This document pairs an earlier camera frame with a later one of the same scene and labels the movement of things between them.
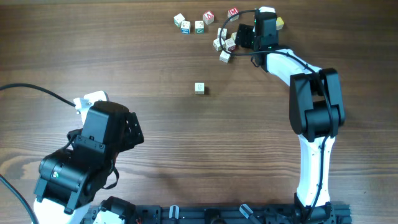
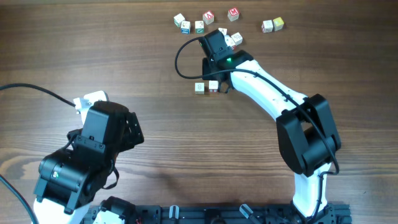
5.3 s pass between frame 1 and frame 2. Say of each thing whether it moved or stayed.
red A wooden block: stayed
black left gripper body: stayed
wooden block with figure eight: stayed
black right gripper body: moved
